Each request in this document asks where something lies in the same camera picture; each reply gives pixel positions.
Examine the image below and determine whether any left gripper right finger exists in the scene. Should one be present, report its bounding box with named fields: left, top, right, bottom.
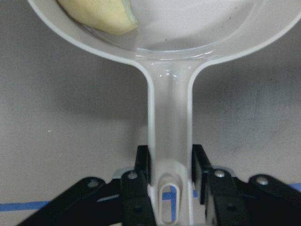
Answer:
left=191, top=145, right=249, bottom=226

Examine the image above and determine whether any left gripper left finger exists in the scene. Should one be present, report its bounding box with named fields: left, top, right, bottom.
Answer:
left=120, top=145, right=156, bottom=226

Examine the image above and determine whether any white plastic dustpan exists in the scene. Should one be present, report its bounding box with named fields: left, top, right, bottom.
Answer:
left=30, top=0, right=301, bottom=226

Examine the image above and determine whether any cream bread toy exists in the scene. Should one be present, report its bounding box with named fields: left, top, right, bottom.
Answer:
left=58, top=0, right=138, bottom=35

